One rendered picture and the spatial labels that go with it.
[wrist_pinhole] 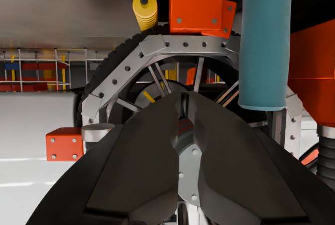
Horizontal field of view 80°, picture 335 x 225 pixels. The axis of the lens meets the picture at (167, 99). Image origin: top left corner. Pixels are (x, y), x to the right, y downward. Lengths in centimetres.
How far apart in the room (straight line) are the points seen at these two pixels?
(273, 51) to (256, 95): 8
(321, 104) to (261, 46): 38
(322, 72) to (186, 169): 50
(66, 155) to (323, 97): 72
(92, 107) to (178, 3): 31
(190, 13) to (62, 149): 44
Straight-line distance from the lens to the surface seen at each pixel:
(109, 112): 59
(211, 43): 51
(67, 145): 55
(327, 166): 38
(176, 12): 50
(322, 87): 74
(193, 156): 37
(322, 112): 74
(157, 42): 49
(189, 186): 39
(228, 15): 53
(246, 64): 42
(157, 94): 98
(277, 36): 42
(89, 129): 28
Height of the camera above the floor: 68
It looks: 6 degrees up
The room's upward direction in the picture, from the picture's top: 180 degrees counter-clockwise
